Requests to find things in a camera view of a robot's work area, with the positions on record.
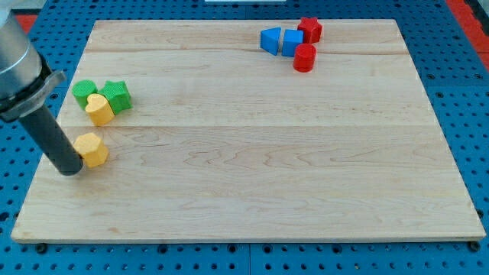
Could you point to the grey flange mount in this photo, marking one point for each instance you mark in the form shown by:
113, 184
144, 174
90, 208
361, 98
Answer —
33, 97

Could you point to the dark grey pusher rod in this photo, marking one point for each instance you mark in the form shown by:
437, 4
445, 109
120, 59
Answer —
50, 138

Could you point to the yellow hexagon block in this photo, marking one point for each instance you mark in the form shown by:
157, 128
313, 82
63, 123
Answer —
92, 149

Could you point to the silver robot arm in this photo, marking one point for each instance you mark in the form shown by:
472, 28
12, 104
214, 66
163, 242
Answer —
26, 82

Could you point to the green cylinder block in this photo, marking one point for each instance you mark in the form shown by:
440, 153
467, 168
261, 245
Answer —
81, 90

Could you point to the yellow heart block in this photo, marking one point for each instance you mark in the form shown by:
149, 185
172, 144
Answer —
99, 109

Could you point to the green star block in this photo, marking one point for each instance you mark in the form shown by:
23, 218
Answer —
117, 95

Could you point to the blue triangle block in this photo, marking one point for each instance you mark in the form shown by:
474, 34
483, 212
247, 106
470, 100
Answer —
270, 40

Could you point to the light wooden board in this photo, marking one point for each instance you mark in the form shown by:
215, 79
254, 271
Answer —
228, 143

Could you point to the blue cube block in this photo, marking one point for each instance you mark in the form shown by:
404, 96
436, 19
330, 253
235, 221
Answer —
291, 40

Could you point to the red cylinder block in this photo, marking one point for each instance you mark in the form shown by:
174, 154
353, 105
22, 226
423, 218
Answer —
304, 58

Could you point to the red star block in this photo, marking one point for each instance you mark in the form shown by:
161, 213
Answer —
311, 28

